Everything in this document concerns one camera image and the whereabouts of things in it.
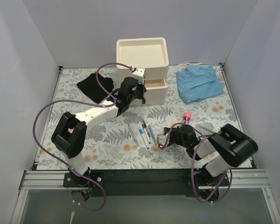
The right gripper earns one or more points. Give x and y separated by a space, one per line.
169 136

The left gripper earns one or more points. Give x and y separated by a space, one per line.
141 91

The pink-capped tube of pencils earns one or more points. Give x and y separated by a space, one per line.
186 118

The light blue pen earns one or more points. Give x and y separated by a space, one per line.
152 134

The green highlighter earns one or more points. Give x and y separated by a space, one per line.
208 128

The cream three-drawer organizer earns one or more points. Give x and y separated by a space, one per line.
150 54

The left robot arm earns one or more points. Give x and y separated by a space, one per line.
70 132

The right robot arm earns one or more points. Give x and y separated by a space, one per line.
233 147

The purple clear pen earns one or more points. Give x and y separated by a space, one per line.
146 127

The white marker blue cap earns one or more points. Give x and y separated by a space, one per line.
144 138

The black folded cloth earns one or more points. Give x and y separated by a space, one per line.
91 88

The blue folded cloth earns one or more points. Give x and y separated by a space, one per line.
197 83

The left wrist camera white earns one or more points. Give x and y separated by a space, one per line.
139 74

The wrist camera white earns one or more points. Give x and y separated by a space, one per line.
162 140
139 74

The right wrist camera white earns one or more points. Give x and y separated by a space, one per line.
162 140

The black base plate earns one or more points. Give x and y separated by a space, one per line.
144 182

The aluminium rail frame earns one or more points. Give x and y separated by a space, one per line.
248 200

